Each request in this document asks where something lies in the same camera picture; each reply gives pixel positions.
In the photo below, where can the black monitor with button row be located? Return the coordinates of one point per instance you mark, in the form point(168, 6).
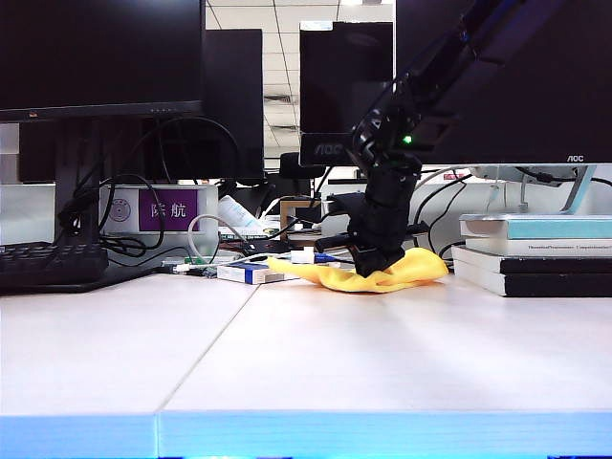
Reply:
point(95, 48)

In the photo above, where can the black office chair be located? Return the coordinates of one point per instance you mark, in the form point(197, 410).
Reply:
point(291, 167)

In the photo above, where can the white plug adapter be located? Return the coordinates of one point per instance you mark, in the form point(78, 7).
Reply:
point(302, 257)

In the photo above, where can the large frameless AOC monitor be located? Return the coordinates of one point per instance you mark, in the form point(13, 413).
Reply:
point(550, 95)

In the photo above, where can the black keyboard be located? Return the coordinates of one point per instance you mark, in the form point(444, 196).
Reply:
point(48, 263)

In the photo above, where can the grey desk partition panel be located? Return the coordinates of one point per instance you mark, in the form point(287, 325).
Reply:
point(332, 225)

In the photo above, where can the blue VGA connector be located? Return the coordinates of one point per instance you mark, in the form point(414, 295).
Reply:
point(324, 258)

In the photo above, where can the white and blue booklet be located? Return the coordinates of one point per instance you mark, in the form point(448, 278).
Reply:
point(234, 210)

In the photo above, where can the white neuroscience book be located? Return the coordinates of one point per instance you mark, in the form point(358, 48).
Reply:
point(507, 247)

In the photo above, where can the dark monitor back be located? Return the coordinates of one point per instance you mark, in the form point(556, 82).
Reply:
point(234, 95)

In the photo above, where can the blue and white box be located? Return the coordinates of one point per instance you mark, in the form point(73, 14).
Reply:
point(248, 273)

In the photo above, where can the green circuit board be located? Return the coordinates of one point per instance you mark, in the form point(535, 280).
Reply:
point(191, 262)

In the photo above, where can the black monitor stand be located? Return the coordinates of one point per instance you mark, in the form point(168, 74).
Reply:
point(72, 167)

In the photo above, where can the purple name sign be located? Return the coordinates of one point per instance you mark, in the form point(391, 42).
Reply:
point(167, 210)

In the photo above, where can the small black AOC monitor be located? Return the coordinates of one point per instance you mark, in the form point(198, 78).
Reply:
point(334, 72)

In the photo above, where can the yellow microfibre rag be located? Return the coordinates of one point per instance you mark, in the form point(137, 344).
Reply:
point(421, 272)

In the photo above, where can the silver monitor stand base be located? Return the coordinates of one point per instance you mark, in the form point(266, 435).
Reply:
point(581, 189)

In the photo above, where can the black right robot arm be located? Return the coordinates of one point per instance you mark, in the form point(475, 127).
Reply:
point(454, 72)

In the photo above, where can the wooden frame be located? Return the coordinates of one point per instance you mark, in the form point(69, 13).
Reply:
point(284, 220)

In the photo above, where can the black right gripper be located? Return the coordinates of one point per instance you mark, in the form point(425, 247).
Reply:
point(387, 215)

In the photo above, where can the black flat device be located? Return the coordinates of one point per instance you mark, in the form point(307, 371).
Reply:
point(268, 246)

